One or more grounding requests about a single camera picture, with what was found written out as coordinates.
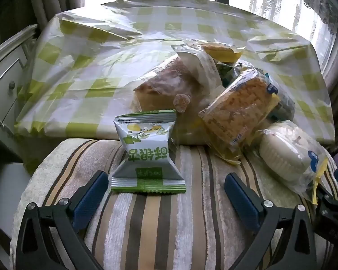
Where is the large bread packet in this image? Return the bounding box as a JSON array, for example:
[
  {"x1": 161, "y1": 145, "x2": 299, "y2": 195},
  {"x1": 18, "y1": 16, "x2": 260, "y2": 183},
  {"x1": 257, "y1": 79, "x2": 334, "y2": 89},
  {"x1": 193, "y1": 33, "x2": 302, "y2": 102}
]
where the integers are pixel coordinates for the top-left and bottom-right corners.
[{"x1": 131, "y1": 43, "x2": 224, "y2": 145}]

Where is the green white snack packet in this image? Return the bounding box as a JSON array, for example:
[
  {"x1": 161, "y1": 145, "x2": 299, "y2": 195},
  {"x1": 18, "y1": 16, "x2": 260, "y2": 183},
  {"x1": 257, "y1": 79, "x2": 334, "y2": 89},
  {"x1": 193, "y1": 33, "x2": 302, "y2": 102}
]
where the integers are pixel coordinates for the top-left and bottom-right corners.
[{"x1": 110, "y1": 109, "x2": 186, "y2": 194}]

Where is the white lace curtain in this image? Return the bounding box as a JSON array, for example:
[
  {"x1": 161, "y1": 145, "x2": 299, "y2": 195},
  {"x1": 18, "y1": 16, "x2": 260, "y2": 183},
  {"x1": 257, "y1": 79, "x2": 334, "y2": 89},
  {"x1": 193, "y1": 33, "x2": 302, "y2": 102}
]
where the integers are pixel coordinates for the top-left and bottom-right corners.
[{"x1": 248, "y1": 0, "x2": 338, "y2": 71}]

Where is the green checked tablecloth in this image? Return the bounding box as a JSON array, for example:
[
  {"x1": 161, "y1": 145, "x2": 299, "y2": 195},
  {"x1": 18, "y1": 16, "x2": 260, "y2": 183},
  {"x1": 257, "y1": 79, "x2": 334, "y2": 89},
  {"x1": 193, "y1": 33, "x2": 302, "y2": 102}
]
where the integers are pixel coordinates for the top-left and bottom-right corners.
[{"x1": 14, "y1": 0, "x2": 337, "y2": 147}]

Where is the yellow cake packet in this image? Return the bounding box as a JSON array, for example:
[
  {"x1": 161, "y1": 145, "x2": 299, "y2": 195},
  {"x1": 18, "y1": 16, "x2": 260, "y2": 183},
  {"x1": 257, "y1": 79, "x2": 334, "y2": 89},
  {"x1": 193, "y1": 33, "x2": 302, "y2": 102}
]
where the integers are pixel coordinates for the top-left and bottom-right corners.
[{"x1": 200, "y1": 42, "x2": 244, "y2": 64}]

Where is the white cake packet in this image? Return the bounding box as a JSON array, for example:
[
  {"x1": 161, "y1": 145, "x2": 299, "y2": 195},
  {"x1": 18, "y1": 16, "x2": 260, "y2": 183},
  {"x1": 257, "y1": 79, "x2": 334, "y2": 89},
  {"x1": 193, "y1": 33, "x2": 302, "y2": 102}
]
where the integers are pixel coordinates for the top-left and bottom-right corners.
[{"x1": 255, "y1": 119, "x2": 330, "y2": 206}]

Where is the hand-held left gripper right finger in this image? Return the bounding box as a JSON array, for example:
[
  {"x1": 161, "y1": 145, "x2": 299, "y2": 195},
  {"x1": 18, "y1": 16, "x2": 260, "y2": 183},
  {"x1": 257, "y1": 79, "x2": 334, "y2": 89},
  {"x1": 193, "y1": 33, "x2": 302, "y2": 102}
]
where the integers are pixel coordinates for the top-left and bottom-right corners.
[{"x1": 224, "y1": 173, "x2": 317, "y2": 270}]

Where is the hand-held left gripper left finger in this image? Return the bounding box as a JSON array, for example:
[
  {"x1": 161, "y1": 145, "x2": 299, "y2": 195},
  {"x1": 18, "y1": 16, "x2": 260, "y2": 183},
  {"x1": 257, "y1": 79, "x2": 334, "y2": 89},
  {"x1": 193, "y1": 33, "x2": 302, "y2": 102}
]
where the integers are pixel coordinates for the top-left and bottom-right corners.
[{"x1": 15, "y1": 170, "x2": 109, "y2": 270}]

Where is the orange cracker packet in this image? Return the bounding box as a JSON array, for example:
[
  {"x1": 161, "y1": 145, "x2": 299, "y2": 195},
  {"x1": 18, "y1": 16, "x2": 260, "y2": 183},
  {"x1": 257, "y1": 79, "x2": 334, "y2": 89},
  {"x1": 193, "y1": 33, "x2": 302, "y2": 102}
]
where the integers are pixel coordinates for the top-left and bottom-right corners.
[{"x1": 198, "y1": 67, "x2": 281, "y2": 165}]

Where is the white cabinet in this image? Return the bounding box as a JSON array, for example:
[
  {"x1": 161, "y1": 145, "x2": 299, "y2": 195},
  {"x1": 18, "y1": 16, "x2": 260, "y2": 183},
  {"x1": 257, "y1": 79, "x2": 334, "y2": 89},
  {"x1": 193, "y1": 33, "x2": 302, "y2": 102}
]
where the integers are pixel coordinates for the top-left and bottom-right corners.
[{"x1": 0, "y1": 24, "x2": 40, "y2": 158}]

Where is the dark green snack packet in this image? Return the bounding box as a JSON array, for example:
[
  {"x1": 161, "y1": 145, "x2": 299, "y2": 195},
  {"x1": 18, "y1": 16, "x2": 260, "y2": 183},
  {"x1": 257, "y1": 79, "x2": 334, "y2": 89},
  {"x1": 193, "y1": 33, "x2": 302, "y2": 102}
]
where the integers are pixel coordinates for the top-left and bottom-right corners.
[{"x1": 216, "y1": 62, "x2": 243, "y2": 88}]

